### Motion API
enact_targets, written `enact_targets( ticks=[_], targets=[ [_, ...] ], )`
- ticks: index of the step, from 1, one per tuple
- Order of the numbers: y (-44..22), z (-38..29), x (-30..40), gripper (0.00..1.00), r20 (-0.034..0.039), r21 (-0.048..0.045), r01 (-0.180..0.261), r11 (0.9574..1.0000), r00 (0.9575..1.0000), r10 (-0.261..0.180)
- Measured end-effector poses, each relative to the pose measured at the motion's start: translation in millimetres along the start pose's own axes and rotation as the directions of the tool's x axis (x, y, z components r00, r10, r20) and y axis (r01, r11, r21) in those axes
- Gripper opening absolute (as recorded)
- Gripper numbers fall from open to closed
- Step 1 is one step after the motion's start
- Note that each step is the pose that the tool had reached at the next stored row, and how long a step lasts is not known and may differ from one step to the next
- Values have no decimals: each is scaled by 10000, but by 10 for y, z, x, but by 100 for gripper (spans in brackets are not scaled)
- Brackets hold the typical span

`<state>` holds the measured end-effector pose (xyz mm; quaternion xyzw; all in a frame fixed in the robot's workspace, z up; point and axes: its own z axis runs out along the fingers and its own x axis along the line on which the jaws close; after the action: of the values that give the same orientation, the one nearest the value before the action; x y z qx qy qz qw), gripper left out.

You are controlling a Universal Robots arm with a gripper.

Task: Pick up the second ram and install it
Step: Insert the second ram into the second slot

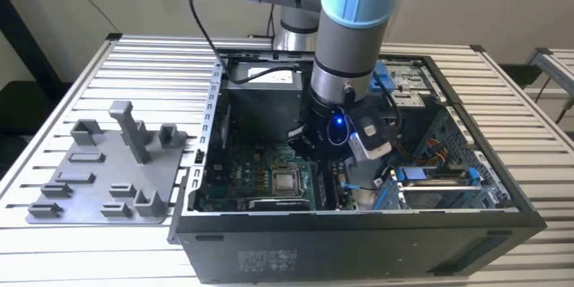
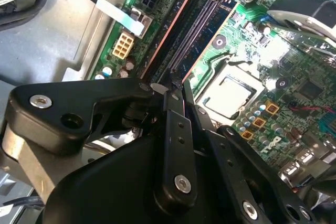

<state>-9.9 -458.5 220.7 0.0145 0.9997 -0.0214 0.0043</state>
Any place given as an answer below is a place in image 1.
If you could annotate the aluminium frame side table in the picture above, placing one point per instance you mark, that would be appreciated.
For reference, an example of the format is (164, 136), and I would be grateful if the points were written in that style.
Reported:
(548, 62)

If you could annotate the black table corner cap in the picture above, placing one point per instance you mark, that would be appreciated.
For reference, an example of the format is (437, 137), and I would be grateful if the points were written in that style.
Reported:
(113, 35)
(477, 48)

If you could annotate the grey metal drive cage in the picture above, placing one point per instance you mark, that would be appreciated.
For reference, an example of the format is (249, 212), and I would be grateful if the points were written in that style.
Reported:
(405, 100)

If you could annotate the grey plastic parts rack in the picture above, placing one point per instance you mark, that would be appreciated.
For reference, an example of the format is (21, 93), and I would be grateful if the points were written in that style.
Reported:
(102, 166)

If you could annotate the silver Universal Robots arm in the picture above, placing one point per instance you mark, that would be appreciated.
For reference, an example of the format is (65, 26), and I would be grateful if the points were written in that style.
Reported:
(349, 48)

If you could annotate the green Dell motherboard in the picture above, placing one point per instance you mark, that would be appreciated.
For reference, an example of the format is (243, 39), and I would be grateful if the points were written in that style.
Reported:
(244, 162)

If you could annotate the black open PC case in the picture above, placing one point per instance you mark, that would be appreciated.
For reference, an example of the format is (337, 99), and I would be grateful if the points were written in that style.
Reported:
(313, 250)

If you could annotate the metal disk bay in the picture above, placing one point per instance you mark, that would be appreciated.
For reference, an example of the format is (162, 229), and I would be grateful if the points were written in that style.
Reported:
(429, 187)

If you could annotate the dark grey wrist camera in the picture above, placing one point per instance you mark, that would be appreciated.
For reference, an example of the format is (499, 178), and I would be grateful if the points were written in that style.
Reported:
(372, 115)

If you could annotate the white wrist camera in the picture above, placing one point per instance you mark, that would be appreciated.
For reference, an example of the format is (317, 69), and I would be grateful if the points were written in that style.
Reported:
(372, 151)

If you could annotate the silver CPU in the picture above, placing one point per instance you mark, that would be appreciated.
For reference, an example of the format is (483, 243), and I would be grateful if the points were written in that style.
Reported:
(285, 184)

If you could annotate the hard disk in blue carrier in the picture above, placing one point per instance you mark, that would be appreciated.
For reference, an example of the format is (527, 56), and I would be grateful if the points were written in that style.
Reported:
(409, 174)

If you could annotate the grey power supply unit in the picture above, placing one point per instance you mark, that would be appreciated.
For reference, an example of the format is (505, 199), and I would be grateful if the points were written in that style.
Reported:
(260, 112)

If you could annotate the black GeForce graphics card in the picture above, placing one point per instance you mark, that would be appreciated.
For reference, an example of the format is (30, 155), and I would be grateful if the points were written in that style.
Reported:
(277, 204)

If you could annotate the blue plastic drive latch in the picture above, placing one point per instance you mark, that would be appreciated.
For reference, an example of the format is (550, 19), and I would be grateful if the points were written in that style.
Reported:
(380, 82)

